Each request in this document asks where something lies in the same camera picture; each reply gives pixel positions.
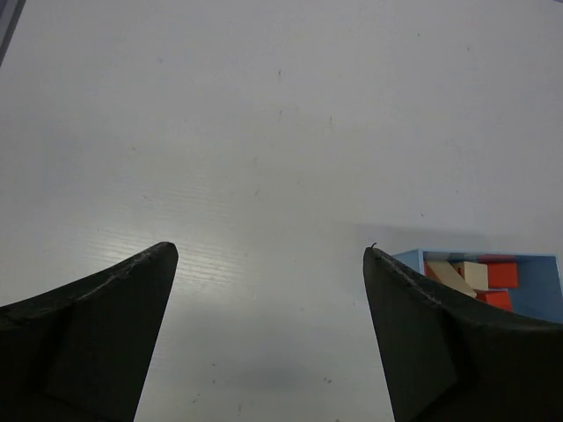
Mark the blue plastic box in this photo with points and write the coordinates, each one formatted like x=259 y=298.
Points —
x=539 y=291

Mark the red cube block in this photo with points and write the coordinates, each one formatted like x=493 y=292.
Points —
x=501 y=271
x=497 y=298

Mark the natural wood cube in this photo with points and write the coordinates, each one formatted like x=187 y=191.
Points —
x=474 y=274

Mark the natural flat wood block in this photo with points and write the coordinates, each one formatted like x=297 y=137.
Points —
x=444 y=273

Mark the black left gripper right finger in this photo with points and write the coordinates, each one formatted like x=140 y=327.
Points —
x=450 y=357

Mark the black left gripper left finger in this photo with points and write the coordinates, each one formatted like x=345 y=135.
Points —
x=82 y=351

